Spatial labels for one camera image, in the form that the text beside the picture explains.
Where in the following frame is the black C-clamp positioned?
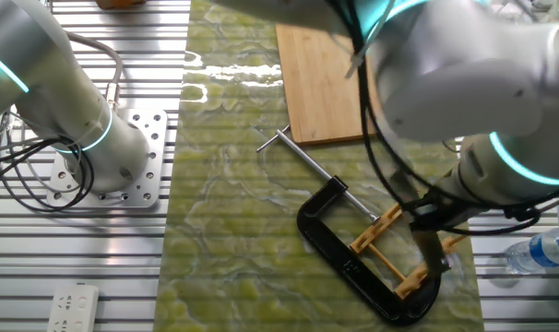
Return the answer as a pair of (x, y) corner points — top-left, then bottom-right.
(256, 124), (442, 326)

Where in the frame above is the white power strip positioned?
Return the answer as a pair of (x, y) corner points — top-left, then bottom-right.
(46, 283), (101, 332)

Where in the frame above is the wooden peg rack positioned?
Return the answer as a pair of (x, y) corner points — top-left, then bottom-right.
(349, 202), (470, 301)

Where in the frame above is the green marble pattern mat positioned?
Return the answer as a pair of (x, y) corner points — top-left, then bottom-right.
(152, 0), (486, 332)

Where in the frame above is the brown cardboard box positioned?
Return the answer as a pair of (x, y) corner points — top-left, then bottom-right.
(94, 0), (148, 10)

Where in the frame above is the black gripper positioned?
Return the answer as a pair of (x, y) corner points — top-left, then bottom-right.
(406, 196), (470, 231)

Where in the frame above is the grey hose with connector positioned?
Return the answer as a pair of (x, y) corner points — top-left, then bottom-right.
(65, 30), (125, 113)

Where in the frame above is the black base cable bundle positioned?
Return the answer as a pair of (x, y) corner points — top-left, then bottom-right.
(0, 133), (97, 213)

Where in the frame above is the bamboo cutting board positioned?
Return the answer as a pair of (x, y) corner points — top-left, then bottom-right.
(275, 22), (383, 147)

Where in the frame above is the clear plastic water bottle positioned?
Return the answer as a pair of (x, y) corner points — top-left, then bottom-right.
(505, 228), (559, 276)

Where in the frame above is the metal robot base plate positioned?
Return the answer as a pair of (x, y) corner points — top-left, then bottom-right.
(46, 108), (169, 209)

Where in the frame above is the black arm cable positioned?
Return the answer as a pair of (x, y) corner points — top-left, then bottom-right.
(325, 0), (559, 237)

